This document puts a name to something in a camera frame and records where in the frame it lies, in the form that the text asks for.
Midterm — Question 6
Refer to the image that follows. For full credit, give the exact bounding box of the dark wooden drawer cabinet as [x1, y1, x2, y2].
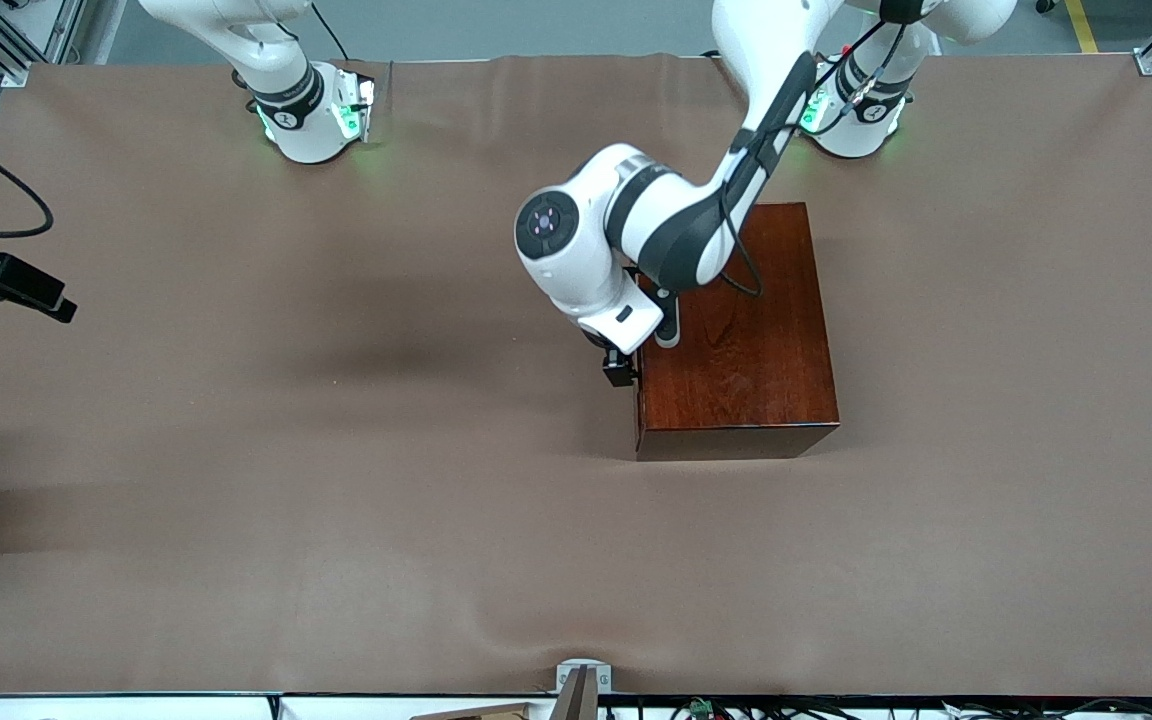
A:
[633, 203, 842, 462]

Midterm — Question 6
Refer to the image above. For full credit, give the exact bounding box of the brown table mat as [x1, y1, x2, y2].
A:
[0, 52, 1152, 699]

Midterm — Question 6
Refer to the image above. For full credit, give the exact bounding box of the tan wooden board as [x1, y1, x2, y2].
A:
[409, 702, 535, 720]

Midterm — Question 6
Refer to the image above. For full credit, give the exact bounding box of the grey metal bracket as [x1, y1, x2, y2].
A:
[548, 658, 614, 720]

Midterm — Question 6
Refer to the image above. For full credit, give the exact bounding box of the black right base cable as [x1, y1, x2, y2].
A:
[310, 0, 356, 63]

